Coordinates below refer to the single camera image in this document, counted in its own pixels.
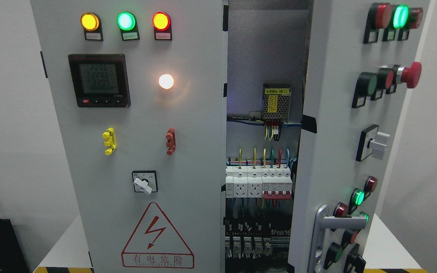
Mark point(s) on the red electric hazard warning sticker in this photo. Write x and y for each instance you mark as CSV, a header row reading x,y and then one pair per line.
x,y
155,243

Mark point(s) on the white rotary switch right door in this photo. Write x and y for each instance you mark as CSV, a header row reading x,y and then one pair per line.
x,y
372,142

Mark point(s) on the white socket and breaker row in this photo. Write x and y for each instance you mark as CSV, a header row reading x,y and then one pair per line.
x,y
270,183

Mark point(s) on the black digital power meter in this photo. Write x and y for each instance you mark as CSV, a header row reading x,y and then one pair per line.
x,y
100,80

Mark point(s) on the green indicator lamp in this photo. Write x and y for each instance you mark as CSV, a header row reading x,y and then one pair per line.
x,y
126,21

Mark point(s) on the lower relay terminal row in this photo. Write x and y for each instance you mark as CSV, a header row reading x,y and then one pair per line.
x,y
253,238

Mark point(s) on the white glowing indicator lamp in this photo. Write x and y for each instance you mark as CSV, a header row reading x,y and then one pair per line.
x,y
166,81

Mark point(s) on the grey cabinet door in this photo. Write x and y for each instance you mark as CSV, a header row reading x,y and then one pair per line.
x,y
193,51
349,86

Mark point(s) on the silver door handle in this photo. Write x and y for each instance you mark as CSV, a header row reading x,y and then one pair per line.
x,y
325,251

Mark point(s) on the yellow indicator lamp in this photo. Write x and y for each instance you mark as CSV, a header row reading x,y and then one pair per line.
x,y
90,21

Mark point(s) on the red emergency stop button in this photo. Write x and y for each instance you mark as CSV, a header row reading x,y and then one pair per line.
x,y
409,75

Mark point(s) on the yellow terminal clip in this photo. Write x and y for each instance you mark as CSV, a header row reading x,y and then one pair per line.
x,y
109,140

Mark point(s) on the red terminal clip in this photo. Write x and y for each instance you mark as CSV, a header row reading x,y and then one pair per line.
x,y
171,141

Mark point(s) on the red indicator lamp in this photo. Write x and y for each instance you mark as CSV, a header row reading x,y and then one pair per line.
x,y
161,21

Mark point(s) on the metal mesh power supply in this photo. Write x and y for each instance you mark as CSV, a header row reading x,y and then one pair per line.
x,y
276,101

